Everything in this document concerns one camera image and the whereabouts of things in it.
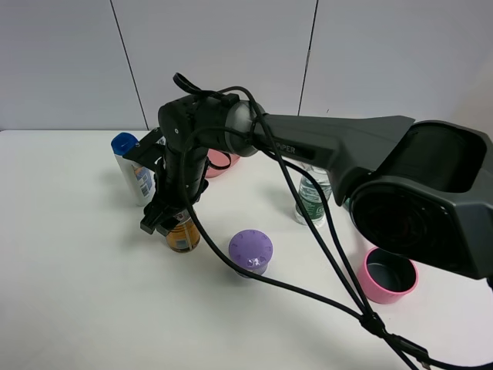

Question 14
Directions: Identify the gold drink can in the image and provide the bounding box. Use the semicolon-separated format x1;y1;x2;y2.
166;210;200;253

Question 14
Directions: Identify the white shampoo bottle blue cap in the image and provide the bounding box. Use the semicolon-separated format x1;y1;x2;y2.
111;133;154;207

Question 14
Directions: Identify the pink toy saucepan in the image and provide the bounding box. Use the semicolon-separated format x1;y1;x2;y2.
357;247;419;304

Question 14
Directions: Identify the purple round lidded container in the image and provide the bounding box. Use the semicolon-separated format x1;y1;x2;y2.
228;230;273;275

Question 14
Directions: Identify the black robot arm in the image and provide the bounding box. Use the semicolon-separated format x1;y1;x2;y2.
140;94;492;279

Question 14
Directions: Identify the black cable bundle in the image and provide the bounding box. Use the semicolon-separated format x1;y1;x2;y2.
173;72;493;370

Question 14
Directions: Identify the pink square plastic plate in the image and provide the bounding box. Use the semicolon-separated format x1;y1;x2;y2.
206;149;240;178

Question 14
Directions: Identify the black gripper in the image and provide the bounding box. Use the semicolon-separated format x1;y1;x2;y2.
140;147;207;237

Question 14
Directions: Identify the clear water bottle green label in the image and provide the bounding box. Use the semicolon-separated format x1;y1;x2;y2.
298;163;332;227

